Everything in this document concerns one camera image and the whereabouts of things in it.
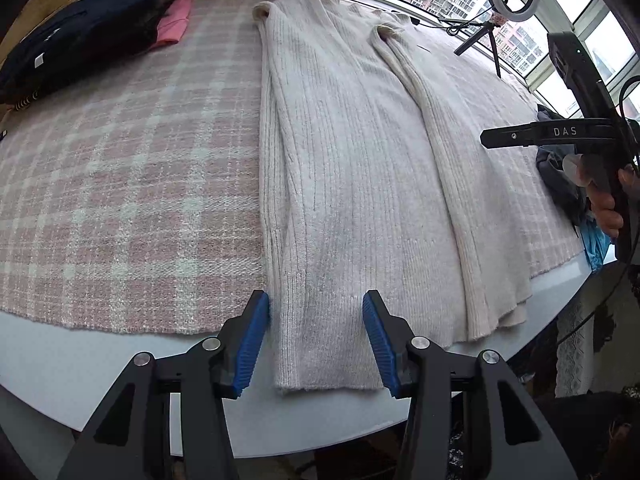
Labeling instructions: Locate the black cable with remote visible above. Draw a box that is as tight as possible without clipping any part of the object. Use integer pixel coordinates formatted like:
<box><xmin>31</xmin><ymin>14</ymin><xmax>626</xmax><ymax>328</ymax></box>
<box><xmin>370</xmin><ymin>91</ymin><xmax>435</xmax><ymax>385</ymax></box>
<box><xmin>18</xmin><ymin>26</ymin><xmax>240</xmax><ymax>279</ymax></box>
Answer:
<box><xmin>410</xmin><ymin>15</ymin><xmax>488</xmax><ymax>53</ymax></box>

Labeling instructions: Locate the white window frame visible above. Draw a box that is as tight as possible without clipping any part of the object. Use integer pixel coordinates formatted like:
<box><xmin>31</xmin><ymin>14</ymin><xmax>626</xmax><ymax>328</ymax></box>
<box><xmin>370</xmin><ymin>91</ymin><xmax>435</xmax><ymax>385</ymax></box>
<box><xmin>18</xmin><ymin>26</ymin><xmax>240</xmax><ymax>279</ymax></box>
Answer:
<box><xmin>335</xmin><ymin>0</ymin><xmax>640</xmax><ymax>126</ymax></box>

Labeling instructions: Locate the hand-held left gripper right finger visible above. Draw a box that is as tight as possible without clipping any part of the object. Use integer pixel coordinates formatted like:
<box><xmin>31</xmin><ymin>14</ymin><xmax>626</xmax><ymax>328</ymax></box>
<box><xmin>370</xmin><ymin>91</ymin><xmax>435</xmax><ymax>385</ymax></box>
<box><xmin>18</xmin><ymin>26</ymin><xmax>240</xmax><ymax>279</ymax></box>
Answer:
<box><xmin>362</xmin><ymin>289</ymin><xmax>578</xmax><ymax>480</ymax></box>

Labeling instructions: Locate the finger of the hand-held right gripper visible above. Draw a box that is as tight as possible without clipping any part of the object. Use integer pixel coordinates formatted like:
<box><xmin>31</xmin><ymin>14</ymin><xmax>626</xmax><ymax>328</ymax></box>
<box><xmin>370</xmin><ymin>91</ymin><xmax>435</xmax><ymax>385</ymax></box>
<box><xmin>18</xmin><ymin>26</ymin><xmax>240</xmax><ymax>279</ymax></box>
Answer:
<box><xmin>480</xmin><ymin>122</ymin><xmax>541</xmax><ymax>149</ymax></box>

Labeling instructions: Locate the light blue cloth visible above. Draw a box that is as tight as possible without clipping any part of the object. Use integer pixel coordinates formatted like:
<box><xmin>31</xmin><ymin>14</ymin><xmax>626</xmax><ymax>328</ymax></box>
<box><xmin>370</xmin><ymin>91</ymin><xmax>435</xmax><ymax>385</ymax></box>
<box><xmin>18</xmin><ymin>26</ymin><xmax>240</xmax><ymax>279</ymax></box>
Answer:
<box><xmin>579</xmin><ymin>217</ymin><xmax>613</xmax><ymax>272</ymax></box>

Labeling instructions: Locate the small black tripod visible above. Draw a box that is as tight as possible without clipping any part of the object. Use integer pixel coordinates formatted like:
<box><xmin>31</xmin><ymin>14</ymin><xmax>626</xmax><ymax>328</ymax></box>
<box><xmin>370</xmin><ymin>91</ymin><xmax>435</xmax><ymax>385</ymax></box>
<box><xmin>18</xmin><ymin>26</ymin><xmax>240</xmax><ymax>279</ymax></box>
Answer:
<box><xmin>454</xmin><ymin>12</ymin><xmax>503</xmax><ymax>79</ymax></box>

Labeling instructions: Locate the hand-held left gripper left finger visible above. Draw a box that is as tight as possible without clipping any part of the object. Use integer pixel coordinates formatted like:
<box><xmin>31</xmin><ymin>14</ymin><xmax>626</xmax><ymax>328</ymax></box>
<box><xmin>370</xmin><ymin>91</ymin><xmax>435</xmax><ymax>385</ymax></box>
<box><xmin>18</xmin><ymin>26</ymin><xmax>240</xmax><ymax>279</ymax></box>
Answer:
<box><xmin>57</xmin><ymin>289</ymin><xmax>272</xmax><ymax>480</ymax></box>

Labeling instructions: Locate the person's right hand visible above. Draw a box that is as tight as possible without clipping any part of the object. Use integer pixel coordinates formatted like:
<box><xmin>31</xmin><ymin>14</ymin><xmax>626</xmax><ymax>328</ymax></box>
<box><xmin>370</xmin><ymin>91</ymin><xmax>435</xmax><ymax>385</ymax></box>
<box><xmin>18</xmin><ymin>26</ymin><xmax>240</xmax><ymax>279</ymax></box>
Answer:
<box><xmin>586</xmin><ymin>166</ymin><xmax>640</xmax><ymax>239</ymax></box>

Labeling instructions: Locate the cream ribbed knit sweater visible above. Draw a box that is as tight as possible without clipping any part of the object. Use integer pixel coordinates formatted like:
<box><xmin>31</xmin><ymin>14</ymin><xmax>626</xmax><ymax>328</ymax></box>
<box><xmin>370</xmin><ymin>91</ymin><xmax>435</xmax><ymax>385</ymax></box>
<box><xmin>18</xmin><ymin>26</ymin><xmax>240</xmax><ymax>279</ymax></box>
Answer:
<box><xmin>251</xmin><ymin>0</ymin><xmax>533</xmax><ymax>395</ymax></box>

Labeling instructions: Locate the person's dark clothing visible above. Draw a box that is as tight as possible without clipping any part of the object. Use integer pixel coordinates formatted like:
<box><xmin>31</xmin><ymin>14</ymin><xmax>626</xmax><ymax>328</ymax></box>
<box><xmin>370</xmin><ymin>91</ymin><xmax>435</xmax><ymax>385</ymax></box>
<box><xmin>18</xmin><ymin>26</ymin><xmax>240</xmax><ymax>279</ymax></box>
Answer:
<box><xmin>515</xmin><ymin>260</ymin><xmax>640</xmax><ymax>480</ymax></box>

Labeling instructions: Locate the folded pink garment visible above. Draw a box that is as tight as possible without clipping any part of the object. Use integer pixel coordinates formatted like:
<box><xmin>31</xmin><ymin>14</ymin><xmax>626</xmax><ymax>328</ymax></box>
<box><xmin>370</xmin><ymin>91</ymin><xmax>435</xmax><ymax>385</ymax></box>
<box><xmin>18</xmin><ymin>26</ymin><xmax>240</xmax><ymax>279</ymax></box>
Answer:
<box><xmin>150</xmin><ymin>0</ymin><xmax>195</xmax><ymax>51</ymax></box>

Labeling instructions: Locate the folded navy shirt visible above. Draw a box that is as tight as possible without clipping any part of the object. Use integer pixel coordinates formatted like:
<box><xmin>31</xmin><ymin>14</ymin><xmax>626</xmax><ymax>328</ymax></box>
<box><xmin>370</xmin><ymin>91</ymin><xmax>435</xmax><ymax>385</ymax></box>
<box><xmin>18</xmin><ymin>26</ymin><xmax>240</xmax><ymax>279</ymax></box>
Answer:
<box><xmin>0</xmin><ymin>0</ymin><xmax>195</xmax><ymax>106</ymax></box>

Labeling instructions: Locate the dark grey clothes pile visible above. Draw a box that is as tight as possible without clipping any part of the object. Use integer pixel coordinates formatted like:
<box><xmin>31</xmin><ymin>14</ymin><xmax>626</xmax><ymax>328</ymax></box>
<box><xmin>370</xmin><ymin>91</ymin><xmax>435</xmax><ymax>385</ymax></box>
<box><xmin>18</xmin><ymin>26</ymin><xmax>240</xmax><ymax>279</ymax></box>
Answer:
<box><xmin>535</xmin><ymin>105</ymin><xmax>593</xmax><ymax>228</ymax></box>

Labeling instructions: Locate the pink plaid blanket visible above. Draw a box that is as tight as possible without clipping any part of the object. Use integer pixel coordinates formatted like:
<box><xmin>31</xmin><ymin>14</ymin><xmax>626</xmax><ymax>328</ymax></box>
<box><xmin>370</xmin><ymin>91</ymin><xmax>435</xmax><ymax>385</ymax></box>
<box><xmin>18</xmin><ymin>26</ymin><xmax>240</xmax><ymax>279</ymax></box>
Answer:
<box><xmin>0</xmin><ymin>0</ymin><xmax>586</xmax><ymax>336</ymax></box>

